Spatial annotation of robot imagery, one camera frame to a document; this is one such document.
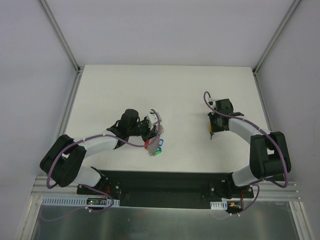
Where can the right white cable duct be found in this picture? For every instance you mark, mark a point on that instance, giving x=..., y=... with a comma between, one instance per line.
x=219, y=205

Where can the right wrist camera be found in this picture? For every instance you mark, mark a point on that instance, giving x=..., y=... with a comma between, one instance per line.
x=212, y=102

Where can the left aluminium rail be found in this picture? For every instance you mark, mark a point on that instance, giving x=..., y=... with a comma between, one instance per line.
x=62, y=120

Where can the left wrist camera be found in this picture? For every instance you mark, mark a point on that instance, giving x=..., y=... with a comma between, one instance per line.
x=153, y=118

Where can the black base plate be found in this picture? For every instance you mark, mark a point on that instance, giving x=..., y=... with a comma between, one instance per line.
x=181, y=190

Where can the white cable duct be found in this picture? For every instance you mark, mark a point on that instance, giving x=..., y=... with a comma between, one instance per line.
x=78, y=202
x=219, y=205

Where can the right aluminium rail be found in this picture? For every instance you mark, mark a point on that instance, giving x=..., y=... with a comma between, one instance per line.
x=279, y=109

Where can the green tagged key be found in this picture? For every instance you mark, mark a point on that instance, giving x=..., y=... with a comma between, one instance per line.
x=157, y=152

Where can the right aluminium frame post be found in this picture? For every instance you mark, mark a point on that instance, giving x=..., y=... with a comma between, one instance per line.
x=277, y=34

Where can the left white cable duct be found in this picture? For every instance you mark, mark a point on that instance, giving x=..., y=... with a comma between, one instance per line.
x=78, y=202

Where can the left aluminium frame post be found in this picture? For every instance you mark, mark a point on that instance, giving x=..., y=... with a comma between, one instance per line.
x=59, y=34

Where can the aluminium rail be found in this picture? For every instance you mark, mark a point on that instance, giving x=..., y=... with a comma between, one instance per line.
x=279, y=109
x=62, y=120

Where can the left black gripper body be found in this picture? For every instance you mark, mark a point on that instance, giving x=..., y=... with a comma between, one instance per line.
x=150, y=134

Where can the yellow tagged key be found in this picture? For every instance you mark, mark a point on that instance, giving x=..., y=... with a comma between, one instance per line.
x=211, y=132

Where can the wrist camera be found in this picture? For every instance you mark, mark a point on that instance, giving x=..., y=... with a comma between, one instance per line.
x=212, y=102
x=153, y=118

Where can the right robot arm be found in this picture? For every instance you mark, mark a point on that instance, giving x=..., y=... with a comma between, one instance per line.
x=268, y=151

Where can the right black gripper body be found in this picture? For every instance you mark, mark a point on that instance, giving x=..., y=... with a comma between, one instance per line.
x=213, y=125

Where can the aluminium frame post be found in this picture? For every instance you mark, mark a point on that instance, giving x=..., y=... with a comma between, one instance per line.
x=277, y=34
x=59, y=34

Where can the key holder with red handle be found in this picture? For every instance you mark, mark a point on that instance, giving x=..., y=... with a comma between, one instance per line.
x=153, y=144

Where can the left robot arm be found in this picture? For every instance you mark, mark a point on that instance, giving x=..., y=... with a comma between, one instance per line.
x=123, y=132

